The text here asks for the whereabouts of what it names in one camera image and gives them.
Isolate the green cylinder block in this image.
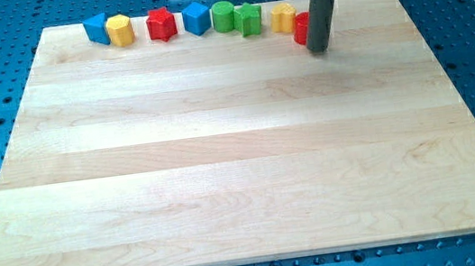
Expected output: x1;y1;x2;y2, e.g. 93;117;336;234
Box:
211;0;234;33

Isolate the red cylinder block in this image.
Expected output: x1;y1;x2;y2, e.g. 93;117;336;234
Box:
293;11;309;46

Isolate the light wooden board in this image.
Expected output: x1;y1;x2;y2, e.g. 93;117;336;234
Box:
0;0;475;266

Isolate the blue triangle block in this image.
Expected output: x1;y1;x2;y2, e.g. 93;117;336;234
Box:
82;13;111;45

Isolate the yellow hexagon block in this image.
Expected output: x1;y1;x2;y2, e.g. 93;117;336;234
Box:
105;14;135;48

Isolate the blue cube block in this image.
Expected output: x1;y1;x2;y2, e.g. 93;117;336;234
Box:
181;2;212;36

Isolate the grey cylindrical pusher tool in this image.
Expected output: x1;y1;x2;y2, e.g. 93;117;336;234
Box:
306;0;335;54

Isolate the green star block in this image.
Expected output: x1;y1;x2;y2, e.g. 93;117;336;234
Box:
233;2;262;38

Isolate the yellow heart block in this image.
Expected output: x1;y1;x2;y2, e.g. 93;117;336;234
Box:
270;3;297;33

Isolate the red star block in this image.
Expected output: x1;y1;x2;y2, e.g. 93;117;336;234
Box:
146;7;178;42

